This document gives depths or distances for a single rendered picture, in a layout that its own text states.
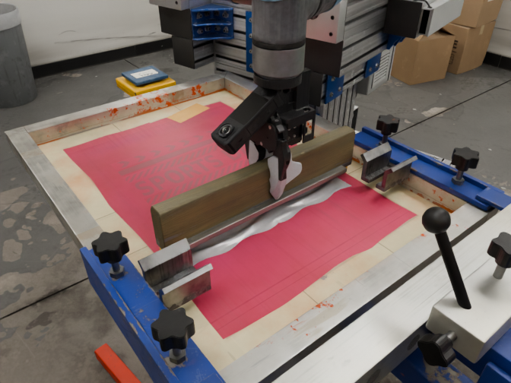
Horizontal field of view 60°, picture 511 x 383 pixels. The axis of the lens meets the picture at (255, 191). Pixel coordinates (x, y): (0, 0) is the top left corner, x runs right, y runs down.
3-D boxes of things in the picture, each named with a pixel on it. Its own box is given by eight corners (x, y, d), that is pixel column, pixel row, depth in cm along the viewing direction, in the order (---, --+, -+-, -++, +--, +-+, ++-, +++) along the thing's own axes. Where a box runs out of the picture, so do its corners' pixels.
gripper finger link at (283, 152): (293, 181, 70) (289, 128, 66) (285, 184, 69) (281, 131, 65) (274, 172, 73) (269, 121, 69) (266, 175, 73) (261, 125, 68)
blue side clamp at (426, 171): (344, 162, 94) (348, 132, 90) (360, 154, 97) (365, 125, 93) (477, 235, 75) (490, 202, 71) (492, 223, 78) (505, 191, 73)
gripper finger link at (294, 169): (308, 194, 75) (306, 144, 71) (281, 207, 72) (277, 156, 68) (296, 188, 78) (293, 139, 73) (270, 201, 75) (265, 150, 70)
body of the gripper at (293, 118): (314, 144, 72) (321, 71, 65) (274, 160, 68) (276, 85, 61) (283, 126, 77) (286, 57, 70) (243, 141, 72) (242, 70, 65)
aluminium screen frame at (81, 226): (10, 147, 97) (4, 131, 95) (228, 83, 126) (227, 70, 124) (206, 440, 47) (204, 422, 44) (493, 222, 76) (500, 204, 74)
